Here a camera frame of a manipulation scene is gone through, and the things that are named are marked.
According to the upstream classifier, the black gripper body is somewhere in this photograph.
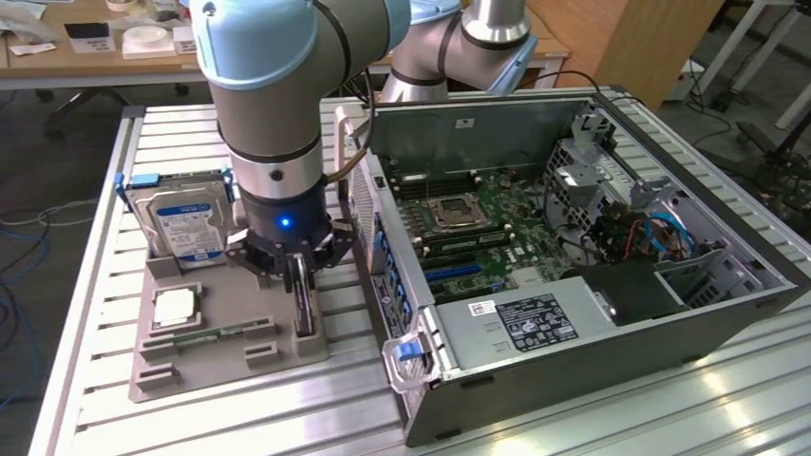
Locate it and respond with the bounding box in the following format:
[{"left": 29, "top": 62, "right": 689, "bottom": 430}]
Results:
[{"left": 241, "top": 191, "right": 335, "bottom": 254}]

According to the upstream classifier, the graphics card with fan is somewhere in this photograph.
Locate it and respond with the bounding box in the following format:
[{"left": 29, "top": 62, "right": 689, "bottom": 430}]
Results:
[{"left": 283, "top": 253, "right": 317, "bottom": 339}]

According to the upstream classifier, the hard disk with blue carrier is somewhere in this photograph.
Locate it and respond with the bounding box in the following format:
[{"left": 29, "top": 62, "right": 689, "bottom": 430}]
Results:
[{"left": 113, "top": 165, "right": 239, "bottom": 268}]

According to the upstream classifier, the silver CPU chip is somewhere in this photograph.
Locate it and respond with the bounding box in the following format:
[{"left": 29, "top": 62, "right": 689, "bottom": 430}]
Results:
[{"left": 150, "top": 289, "right": 197, "bottom": 328}]

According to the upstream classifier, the long black expansion slot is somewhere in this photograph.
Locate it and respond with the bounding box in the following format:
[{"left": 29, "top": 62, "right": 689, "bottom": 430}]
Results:
[{"left": 420, "top": 254, "right": 476, "bottom": 268}]

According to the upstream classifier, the green RAM stick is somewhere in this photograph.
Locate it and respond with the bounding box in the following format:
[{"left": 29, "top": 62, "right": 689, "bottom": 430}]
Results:
[{"left": 169, "top": 321, "right": 262, "bottom": 347}]

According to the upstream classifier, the beige case latch bar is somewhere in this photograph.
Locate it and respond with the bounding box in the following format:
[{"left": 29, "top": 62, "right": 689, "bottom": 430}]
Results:
[{"left": 333, "top": 104, "right": 371, "bottom": 203}]

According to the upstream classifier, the blue expansion slot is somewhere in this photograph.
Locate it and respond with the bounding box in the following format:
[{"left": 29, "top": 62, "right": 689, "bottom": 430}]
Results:
[{"left": 426, "top": 263, "right": 481, "bottom": 282}]

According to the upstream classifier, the metal CPU socket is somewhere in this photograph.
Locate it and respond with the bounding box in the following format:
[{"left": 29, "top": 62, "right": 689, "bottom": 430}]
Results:
[{"left": 424, "top": 193, "right": 490, "bottom": 235}]

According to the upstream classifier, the black RAM slot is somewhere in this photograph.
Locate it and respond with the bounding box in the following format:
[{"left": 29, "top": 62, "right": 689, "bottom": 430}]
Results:
[
  {"left": 393, "top": 167, "right": 476, "bottom": 183},
  {"left": 401, "top": 184, "right": 481, "bottom": 200},
  {"left": 398, "top": 179, "right": 478, "bottom": 195},
  {"left": 396, "top": 173, "right": 477, "bottom": 189}
]

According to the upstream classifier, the grey parts rack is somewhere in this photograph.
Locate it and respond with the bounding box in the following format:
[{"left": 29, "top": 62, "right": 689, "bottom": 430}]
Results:
[{"left": 127, "top": 208, "right": 331, "bottom": 405}]

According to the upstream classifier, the grey power supply unit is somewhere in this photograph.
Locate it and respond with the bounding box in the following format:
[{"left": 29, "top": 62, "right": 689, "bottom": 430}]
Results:
[{"left": 434, "top": 276, "right": 620, "bottom": 372}]

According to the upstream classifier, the green motherboard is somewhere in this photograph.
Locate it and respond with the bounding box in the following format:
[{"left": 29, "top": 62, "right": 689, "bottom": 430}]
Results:
[{"left": 382, "top": 159, "right": 574, "bottom": 305}]

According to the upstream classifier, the black chair base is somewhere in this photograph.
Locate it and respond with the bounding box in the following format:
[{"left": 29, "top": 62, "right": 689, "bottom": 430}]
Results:
[{"left": 34, "top": 84, "right": 190, "bottom": 142}]

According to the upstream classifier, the silver drive cage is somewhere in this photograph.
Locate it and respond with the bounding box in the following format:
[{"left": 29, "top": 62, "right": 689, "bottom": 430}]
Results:
[{"left": 544, "top": 111, "right": 638, "bottom": 224}]

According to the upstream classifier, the white labelled box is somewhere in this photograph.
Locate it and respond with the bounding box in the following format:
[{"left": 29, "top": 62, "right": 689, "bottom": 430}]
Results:
[{"left": 169, "top": 26, "right": 198, "bottom": 56}]

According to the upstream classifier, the white box with dish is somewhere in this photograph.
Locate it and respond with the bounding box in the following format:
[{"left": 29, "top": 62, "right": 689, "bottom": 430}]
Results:
[{"left": 118, "top": 26, "right": 178, "bottom": 62}]

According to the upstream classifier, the black PC case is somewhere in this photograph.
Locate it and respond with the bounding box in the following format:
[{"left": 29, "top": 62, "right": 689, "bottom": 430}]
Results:
[{"left": 333, "top": 84, "right": 811, "bottom": 448}]

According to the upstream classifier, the wooden desk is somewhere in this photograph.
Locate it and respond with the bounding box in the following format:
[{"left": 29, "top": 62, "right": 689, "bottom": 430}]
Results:
[{"left": 0, "top": 0, "right": 572, "bottom": 91}]

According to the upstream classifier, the black and white box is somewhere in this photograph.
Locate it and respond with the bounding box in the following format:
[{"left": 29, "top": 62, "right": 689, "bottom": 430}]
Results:
[{"left": 62, "top": 22, "right": 118, "bottom": 55}]

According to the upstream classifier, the white paper label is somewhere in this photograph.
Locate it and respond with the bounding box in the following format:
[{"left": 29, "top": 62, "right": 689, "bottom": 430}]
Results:
[{"left": 9, "top": 42, "right": 58, "bottom": 57}]

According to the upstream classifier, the clear plastic bag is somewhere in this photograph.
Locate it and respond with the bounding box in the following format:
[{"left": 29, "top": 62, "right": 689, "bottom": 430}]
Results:
[{"left": 0, "top": 0, "right": 62, "bottom": 44}]

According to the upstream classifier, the silver disk bay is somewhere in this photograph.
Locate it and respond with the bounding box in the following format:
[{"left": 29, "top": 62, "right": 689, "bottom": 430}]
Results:
[{"left": 650, "top": 237, "right": 797, "bottom": 314}]

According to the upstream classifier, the wooden cabinet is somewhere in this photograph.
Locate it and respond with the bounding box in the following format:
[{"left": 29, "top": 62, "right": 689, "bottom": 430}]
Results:
[{"left": 525, "top": 0, "right": 726, "bottom": 111}]

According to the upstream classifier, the black equipment pile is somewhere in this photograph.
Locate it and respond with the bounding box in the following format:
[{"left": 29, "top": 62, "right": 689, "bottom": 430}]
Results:
[{"left": 733, "top": 118, "right": 811, "bottom": 213}]

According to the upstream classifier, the black camera cable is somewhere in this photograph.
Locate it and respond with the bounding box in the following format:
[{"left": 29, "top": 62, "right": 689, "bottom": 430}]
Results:
[{"left": 322, "top": 66, "right": 381, "bottom": 184}]

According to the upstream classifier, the grey case handle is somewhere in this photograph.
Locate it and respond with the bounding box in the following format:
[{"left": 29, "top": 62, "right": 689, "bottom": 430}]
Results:
[{"left": 381, "top": 329, "right": 444, "bottom": 394}]

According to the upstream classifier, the thin white cable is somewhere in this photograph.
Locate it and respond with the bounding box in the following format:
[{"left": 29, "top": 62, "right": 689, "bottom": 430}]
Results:
[{"left": 0, "top": 197, "right": 95, "bottom": 228}]

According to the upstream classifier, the thin blue cable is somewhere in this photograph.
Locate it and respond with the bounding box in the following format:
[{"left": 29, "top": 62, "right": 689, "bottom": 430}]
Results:
[{"left": 0, "top": 222, "right": 55, "bottom": 408}]

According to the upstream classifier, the black cable bundle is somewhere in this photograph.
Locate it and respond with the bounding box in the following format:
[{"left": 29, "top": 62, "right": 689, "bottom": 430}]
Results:
[{"left": 592, "top": 203, "right": 641, "bottom": 262}]

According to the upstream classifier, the long black cable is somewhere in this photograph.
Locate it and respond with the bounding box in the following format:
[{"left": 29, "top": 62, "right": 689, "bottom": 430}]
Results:
[{"left": 522, "top": 70, "right": 642, "bottom": 104}]

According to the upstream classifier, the blue SATA wire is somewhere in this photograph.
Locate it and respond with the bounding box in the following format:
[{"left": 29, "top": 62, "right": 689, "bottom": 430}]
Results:
[{"left": 636, "top": 212, "right": 697, "bottom": 261}]

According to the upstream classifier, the white desk frame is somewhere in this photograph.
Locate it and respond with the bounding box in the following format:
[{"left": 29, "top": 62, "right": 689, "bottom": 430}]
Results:
[{"left": 689, "top": 0, "right": 811, "bottom": 130}]

